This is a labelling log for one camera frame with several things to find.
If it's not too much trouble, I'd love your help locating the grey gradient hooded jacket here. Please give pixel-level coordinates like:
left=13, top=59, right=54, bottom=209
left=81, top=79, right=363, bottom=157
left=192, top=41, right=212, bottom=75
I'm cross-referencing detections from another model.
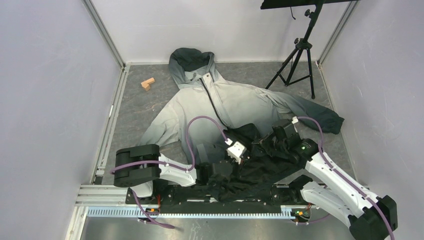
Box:
left=137, top=47, right=345, bottom=204

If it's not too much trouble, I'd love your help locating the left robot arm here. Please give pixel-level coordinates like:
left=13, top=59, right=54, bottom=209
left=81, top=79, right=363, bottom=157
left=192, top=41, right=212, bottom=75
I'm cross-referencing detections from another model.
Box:
left=110, top=144, right=234, bottom=198

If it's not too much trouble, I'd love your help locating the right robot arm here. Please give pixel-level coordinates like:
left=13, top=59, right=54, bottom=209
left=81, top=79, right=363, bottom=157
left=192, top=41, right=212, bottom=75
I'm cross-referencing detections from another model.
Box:
left=272, top=117, right=398, bottom=240

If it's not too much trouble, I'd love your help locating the orange wooden block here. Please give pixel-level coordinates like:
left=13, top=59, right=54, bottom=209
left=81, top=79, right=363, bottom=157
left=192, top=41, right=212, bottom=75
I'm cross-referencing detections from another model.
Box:
left=140, top=77, right=155, bottom=92

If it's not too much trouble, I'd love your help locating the black tripod stand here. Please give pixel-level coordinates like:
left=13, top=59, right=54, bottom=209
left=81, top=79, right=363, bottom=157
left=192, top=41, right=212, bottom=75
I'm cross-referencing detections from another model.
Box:
left=265, top=0, right=326, bottom=100

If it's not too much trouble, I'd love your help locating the black panel on tripod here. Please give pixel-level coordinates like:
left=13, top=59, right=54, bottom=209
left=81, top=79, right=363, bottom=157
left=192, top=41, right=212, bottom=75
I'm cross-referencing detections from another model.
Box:
left=260, top=0, right=350, bottom=10

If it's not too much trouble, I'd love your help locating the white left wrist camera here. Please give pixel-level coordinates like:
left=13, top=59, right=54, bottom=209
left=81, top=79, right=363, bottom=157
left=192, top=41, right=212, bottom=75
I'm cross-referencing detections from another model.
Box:
left=225, top=138, right=247, bottom=165

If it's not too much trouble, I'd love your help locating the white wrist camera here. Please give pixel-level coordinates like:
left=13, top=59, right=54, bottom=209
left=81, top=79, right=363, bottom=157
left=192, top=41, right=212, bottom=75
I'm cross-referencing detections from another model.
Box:
left=291, top=116, right=299, bottom=125
left=225, top=138, right=247, bottom=165

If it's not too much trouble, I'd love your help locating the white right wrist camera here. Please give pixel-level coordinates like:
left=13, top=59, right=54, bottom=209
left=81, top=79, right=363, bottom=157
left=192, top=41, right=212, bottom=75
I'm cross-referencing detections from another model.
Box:
left=291, top=116, right=299, bottom=125

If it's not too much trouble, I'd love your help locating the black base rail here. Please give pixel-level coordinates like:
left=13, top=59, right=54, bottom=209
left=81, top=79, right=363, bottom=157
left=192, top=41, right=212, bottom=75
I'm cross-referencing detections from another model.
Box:
left=76, top=184, right=375, bottom=226

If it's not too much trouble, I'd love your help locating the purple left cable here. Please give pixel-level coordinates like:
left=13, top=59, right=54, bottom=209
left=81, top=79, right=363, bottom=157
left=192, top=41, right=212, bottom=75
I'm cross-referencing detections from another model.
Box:
left=109, top=115, right=229, bottom=230

